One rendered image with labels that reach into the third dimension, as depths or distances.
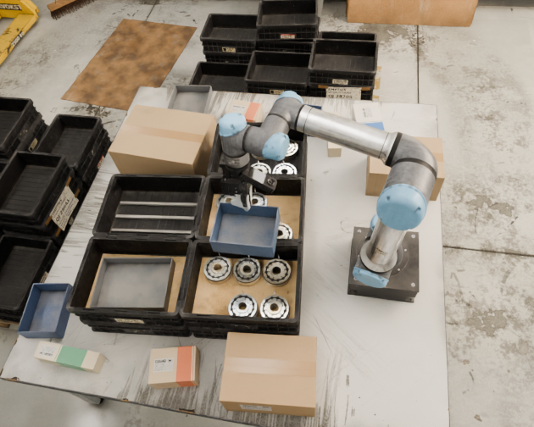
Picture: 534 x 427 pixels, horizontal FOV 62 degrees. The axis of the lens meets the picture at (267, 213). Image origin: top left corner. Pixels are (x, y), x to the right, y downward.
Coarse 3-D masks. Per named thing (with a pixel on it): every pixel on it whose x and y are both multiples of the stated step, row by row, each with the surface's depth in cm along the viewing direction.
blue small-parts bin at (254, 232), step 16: (224, 208) 150; (240, 208) 149; (256, 208) 147; (272, 208) 146; (224, 224) 151; (240, 224) 150; (256, 224) 149; (272, 224) 149; (224, 240) 147; (240, 240) 147; (256, 240) 146; (272, 240) 138; (272, 256) 142
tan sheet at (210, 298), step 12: (204, 264) 170; (264, 264) 168; (204, 276) 167; (204, 288) 165; (216, 288) 164; (228, 288) 164; (240, 288) 164; (252, 288) 163; (264, 288) 163; (276, 288) 163; (288, 288) 162; (204, 300) 162; (216, 300) 162; (228, 300) 161; (288, 300) 160; (192, 312) 160; (204, 312) 160; (216, 312) 159; (228, 312) 159
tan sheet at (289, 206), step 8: (216, 200) 187; (272, 200) 185; (280, 200) 184; (288, 200) 184; (296, 200) 184; (216, 208) 184; (280, 208) 182; (288, 208) 182; (296, 208) 181; (280, 216) 180; (288, 216) 180; (296, 216) 179; (288, 224) 178; (296, 224) 177; (208, 232) 178; (296, 232) 175
